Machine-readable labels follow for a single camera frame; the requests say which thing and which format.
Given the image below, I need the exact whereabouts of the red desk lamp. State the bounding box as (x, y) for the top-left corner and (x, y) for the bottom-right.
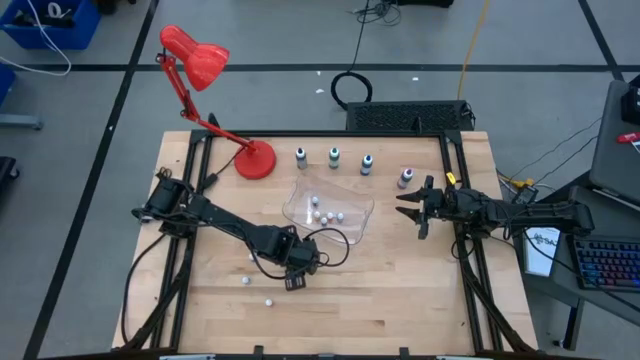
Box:
(155, 24), (278, 181)

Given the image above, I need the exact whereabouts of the black aluminium table frame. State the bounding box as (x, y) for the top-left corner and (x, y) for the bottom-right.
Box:
(114, 128), (539, 354)

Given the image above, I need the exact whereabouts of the blue storage crate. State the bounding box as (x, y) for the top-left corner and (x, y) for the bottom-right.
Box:
(0, 0), (103, 51)

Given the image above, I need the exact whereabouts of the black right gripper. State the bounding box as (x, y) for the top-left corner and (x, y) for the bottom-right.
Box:
(396, 174), (451, 240)

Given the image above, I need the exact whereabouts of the black device on desk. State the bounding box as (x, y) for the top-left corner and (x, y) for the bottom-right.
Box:
(621, 74), (640, 126)

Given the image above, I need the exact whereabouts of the black coiled floor cable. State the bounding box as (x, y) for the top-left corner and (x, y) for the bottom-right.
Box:
(330, 0), (374, 112)

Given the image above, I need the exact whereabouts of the black vented computer case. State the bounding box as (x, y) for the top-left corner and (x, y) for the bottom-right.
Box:
(345, 99), (475, 134)

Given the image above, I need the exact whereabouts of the yellow hanging cable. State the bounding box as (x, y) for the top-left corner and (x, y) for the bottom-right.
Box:
(457, 0), (494, 101)

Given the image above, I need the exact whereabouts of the white printed paper sheet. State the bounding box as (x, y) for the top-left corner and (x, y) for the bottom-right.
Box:
(523, 225), (562, 278)

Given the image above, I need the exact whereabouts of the grey side desk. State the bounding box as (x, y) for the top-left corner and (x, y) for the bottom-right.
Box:
(588, 79), (640, 206)

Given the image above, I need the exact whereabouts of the clear plastic storage bin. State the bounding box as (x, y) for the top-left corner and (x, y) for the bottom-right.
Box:
(282, 173), (376, 246)

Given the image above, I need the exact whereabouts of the backlit computer keyboard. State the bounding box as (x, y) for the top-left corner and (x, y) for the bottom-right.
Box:
(567, 234), (640, 294)

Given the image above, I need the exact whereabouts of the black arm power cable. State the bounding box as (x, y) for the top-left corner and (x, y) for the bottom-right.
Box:
(119, 232), (169, 346)

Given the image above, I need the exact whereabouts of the grey keyboard desk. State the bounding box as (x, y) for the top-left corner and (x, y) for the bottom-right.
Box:
(549, 185), (640, 326)

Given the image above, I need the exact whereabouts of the black cable bundle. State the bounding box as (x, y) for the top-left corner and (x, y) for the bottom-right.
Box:
(352, 0), (403, 27)

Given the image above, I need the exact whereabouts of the white floor cable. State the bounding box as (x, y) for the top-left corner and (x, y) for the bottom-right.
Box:
(0, 0), (73, 77)

